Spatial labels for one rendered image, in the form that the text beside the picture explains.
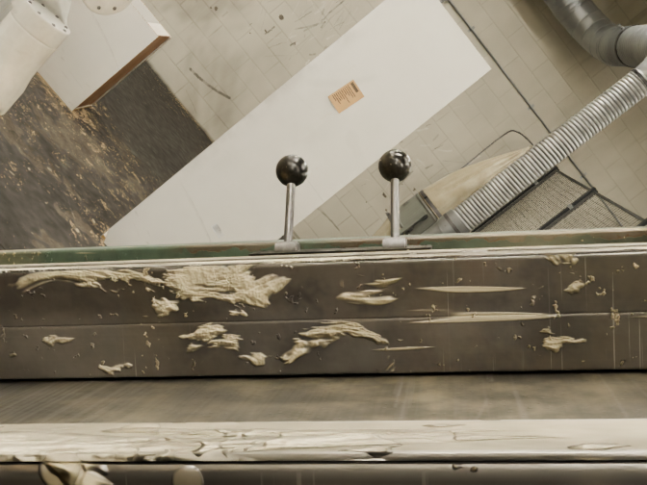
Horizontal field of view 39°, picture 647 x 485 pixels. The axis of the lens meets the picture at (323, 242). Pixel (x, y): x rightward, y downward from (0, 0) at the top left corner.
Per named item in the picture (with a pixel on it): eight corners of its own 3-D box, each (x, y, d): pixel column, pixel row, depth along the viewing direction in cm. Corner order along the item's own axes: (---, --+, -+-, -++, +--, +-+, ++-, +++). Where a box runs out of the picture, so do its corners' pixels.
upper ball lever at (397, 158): (379, 264, 102) (379, 161, 108) (413, 263, 102) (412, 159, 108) (375, 248, 99) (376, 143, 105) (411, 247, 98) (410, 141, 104)
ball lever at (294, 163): (273, 268, 104) (279, 165, 110) (306, 267, 103) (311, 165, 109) (267, 252, 101) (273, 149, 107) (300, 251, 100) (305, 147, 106)
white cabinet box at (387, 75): (126, 216, 527) (408, -18, 497) (193, 293, 535) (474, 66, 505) (98, 237, 468) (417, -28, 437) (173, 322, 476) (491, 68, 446)
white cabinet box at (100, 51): (33, 38, 608) (113, -34, 598) (90, 107, 617) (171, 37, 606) (8, 37, 564) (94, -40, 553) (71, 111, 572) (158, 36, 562)
